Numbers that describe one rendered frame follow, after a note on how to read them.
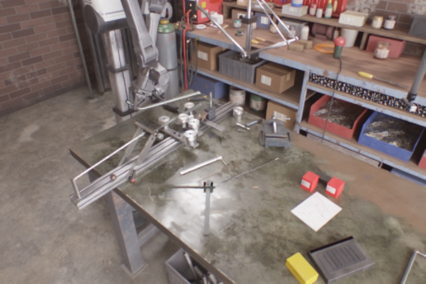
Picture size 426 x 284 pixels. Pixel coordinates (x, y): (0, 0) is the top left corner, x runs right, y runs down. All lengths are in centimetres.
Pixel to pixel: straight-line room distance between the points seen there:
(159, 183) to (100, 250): 106
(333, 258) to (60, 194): 208
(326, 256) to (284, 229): 15
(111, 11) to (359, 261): 152
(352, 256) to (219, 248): 39
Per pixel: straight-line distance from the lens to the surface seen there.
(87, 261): 216
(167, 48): 317
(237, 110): 153
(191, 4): 338
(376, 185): 133
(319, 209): 115
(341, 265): 101
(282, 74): 273
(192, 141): 128
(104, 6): 172
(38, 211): 258
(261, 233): 105
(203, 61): 317
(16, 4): 374
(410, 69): 270
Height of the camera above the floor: 171
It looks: 33 degrees down
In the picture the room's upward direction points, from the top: straight up
